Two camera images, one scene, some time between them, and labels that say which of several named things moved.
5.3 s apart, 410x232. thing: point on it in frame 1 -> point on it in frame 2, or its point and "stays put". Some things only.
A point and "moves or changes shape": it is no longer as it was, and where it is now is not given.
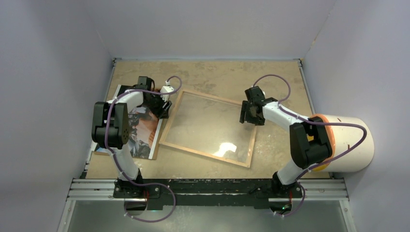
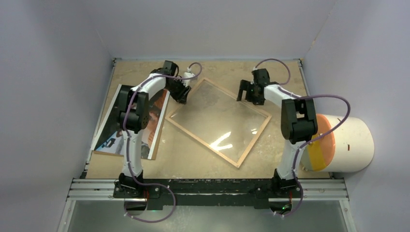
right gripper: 244,108 -> 245,85
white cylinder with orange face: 343,138 stays put
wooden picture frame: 163,139 -> 205,143
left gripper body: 156,105 -> 178,90
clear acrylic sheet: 212,125 moves or changes shape
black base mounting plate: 207,194 stays put
